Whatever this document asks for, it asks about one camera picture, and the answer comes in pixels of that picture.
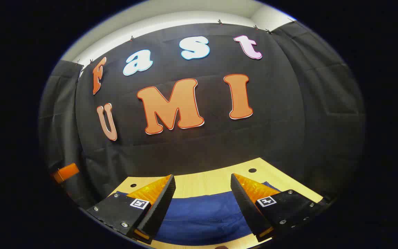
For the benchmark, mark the blue denim jeans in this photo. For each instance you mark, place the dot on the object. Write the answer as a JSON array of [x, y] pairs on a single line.
[[202, 218]]

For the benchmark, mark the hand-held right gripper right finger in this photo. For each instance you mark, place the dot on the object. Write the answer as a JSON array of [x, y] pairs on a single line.
[[247, 207]]

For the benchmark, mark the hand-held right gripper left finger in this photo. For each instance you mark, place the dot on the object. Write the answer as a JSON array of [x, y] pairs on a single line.
[[159, 207]]

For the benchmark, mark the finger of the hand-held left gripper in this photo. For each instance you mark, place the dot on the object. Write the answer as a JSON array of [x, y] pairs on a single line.
[[67, 172]]

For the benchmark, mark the black backdrop cloth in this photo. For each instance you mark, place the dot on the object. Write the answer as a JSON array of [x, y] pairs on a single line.
[[271, 114]]

